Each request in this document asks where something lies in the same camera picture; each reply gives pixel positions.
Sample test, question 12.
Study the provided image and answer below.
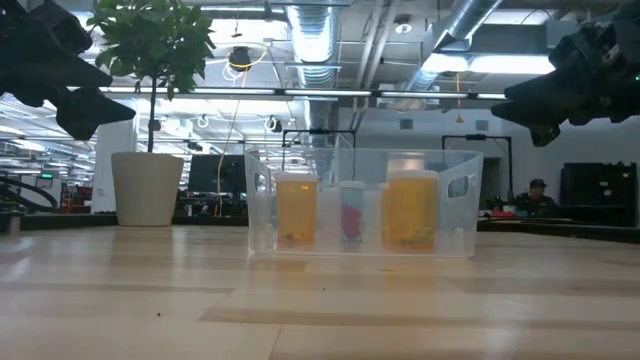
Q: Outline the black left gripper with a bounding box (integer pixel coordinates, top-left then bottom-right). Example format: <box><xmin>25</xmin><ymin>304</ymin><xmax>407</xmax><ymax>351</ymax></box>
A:
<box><xmin>0</xmin><ymin>0</ymin><xmax>136</xmax><ymax>141</ymax></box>

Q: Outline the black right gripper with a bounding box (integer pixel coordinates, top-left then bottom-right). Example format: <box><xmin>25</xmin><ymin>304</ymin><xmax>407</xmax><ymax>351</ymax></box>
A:
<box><xmin>492</xmin><ymin>4</ymin><xmax>640</xmax><ymax>147</ymax></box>

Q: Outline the large orange pill bottle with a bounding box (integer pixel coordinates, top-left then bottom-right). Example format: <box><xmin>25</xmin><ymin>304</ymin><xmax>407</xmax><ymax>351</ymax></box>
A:
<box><xmin>383</xmin><ymin>169</ymin><xmax>441</xmax><ymax>253</ymax></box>

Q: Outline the small amber pill bottle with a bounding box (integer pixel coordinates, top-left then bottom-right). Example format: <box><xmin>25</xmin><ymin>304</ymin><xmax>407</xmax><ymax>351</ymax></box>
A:
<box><xmin>377</xmin><ymin>182</ymin><xmax>388</xmax><ymax>244</ymax></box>

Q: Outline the teal bottle with red pills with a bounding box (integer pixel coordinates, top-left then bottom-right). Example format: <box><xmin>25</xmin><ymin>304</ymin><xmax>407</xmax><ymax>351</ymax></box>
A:
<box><xmin>338</xmin><ymin>180</ymin><xmax>366</xmax><ymax>243</ymax></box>

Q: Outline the medium orange pill bottle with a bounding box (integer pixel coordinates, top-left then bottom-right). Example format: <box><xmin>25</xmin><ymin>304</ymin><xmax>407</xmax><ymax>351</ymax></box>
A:
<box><xmin>274</xmin><ymin>172</ymin><xmax>320</xmax><ymax>250</ymax></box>

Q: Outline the clear plastic bin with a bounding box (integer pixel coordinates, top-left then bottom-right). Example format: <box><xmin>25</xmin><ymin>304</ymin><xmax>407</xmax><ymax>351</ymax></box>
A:
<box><xmin>244</xmin><ymin>147</ymin><xmax>485</xmax><ymax>260</ymax></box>

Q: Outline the white building column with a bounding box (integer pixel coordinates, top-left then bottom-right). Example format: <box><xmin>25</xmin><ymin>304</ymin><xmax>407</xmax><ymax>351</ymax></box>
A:
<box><xmin>91</xmin><ymin>119</ymin><xmax>140</xmax><ymax>215</ymax></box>

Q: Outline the person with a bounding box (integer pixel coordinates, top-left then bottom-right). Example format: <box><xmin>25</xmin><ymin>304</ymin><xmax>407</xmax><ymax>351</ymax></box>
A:
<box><xmin>514</xmin><ymin>178</ymin><xmax>562</xmax><ymax>219</ymax></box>

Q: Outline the black cabinet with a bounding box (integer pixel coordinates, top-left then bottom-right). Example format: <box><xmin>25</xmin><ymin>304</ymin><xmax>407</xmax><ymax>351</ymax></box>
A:
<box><xmin>559</xmin><ymin>161</ymin><xmax>639</xmax><ymax>227</ymax></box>

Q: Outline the green leafy tree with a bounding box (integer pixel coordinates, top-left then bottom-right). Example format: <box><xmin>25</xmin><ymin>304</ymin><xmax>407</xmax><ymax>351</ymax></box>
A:
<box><xmin>87</xmin><ymin>0</ymin><xmax>217</xmax><ymax>154</ymax></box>

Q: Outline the beige plant pot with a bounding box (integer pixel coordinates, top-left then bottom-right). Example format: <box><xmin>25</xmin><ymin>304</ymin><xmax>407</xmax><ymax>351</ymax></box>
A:
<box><xmin>110</xmin><ymin>151</ymin><xmax>185</xmax><ymax>227</ymax></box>

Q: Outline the black monitor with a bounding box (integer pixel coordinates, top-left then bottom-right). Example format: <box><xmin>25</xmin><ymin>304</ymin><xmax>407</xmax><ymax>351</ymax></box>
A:
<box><xmin>188</xmin><ymin>153</ymin><xmax>247</xmax><ymax>195</ymax></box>

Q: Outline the black stand frame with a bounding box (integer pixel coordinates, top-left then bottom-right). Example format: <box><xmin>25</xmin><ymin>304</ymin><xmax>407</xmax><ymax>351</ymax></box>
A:
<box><xmin>442</xmin><ymin>133</ymin><xmax>513</xmax><ymax>201</ymax></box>
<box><xmin>281</xmin><ymin>128</ymin><xmax>358</xmax><ymax>182</ymax></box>

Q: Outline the grey rectangular air duct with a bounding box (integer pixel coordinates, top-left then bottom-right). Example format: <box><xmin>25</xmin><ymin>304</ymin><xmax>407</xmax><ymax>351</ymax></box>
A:
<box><xmin>469</xmin><ymin>22</ymin><xmax>566</xmax><ymax>56</ymax></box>

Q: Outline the silver spiral air duct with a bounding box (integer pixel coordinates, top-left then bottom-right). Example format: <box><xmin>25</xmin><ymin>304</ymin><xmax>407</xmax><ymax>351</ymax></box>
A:
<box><xmin>394</xmin><ymin>0</ymin><xmax>504</xmax><ymax>94</ymax></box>

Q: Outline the pale yellow hanging cord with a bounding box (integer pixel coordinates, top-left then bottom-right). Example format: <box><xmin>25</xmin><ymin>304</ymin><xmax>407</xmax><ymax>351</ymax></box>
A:
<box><xmin>214</xmin><ymin>67</ymin><xmax>244</xmax><ymax>217</ymax></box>

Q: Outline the black ceiling cable reel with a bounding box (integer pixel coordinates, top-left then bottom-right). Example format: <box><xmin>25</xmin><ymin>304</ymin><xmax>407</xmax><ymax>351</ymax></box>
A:
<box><xmin>227</xmin><ymin>45</ymin><xmax>254</xmax><ymax>71</ymax></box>

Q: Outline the silver round air duct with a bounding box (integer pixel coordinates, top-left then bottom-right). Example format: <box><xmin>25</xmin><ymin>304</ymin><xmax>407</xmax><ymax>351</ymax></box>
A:
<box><xmin>285</xmin><ymin>3</ymin><xmax>342</xmax><ymax>89</ymax></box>

